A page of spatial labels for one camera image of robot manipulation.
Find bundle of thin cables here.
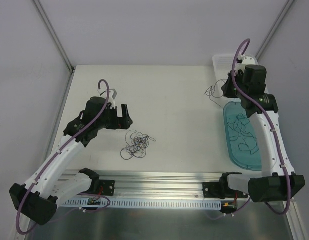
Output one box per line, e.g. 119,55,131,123
119,129,157,161

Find dark cables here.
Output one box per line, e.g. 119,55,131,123
226,113,260,155

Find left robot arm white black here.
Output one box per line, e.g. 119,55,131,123
9,96,133,226

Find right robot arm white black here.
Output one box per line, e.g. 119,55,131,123
218,64,306,203

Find white perforated plastic basket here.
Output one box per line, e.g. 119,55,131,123
212,53,259,98

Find teal transparent plastic tray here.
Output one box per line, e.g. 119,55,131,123
223,101,262,172

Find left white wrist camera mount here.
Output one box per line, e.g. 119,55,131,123
98,88,118,109

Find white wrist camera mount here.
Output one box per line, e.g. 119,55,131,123
98,88,118,109
234,53,258,72

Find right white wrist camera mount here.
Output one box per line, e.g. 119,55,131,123
234,53,258,72

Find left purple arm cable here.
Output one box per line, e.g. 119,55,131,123
15,79,115,236

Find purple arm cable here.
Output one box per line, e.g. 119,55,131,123
15,79,115,236
206,38,295,221

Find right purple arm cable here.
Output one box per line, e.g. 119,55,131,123
206,38,295,221

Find aluminium mounting rail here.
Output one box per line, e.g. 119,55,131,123
56,159,294,202

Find left aluminium frame post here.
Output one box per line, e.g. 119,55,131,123
31,0,75,75

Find aluminium frame post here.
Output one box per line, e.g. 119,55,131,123
31,0,75,75
255,0,297,62

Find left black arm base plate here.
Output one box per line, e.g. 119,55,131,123
87,179,116,196

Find white slotted cable duct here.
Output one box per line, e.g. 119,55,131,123
63,197,222,211

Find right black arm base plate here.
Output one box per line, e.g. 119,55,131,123
202,180,248,200

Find right aluminium frame post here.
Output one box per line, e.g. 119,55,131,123
255,0,297,62

